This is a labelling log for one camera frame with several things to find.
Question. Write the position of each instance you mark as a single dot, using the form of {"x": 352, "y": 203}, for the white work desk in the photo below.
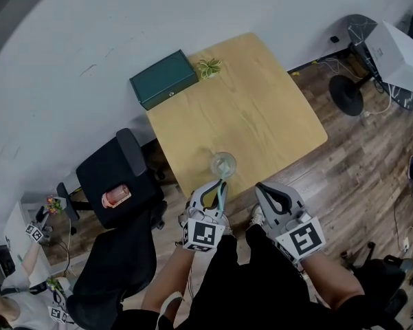
{"x": 17, "y": 232}

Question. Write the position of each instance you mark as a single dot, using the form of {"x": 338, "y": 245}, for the black office chair with armrests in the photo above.
{"x": 123, "y": 170}

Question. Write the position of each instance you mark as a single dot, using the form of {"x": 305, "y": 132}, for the small green potted plant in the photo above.
{"x": 209, "y": 68}

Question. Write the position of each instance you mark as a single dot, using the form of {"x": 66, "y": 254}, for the round dark glass table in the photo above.
{"x": 359, "y": 33}

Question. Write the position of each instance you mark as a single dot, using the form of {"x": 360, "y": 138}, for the pink flower pot plant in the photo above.
{"x": 53, "y": 205}

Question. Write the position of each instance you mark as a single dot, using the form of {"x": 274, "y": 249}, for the black mesh office chair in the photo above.
{"x": 117, "y": 263}

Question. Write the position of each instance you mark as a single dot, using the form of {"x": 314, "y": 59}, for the white microwave oven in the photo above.
{"x": 395, "y": 55}

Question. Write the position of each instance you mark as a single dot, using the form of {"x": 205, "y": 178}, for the black swivel chair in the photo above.
{"x": 388, "y": 280}

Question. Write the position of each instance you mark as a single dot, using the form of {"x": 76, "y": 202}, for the pink container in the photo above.
{"x": 116, "y": 195}

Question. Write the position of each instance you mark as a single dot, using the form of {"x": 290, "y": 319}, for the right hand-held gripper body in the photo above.
{"x": 300, "y": 239}

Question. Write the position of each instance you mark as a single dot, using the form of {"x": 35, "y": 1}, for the green leafy pot plant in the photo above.
{"x": 56, "y": 283}

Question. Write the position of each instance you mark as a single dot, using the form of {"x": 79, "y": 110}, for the person's black trousers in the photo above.
{"x": 226, "y": 280}

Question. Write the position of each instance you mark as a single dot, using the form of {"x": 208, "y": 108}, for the person's left forearm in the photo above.
{"x": 165, "y": 280}

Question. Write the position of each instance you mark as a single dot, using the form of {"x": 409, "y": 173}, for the person's white shoe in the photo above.
{"x": 227, "y": 229}
{"x": 257, "y": 217}

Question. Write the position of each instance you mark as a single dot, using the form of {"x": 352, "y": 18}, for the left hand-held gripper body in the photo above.
{"x": 202, "y": 234}

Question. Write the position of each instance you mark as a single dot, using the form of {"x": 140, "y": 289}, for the person's black shirt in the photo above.
{"x": 364, "y": 316}

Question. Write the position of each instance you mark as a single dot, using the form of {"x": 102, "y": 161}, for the dark green metal box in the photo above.
{"x": 163, "y": 79}

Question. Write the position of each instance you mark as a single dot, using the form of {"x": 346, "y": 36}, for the person's right forearm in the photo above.
{"x": 333, "y": 280}

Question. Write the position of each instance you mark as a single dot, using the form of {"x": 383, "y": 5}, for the black wall socket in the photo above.
{"x": 335, "y": 39}

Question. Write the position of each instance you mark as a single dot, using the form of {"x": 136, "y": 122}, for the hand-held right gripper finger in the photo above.
{"x": 288, "y": 192}
{"x": 262, "y": 205}

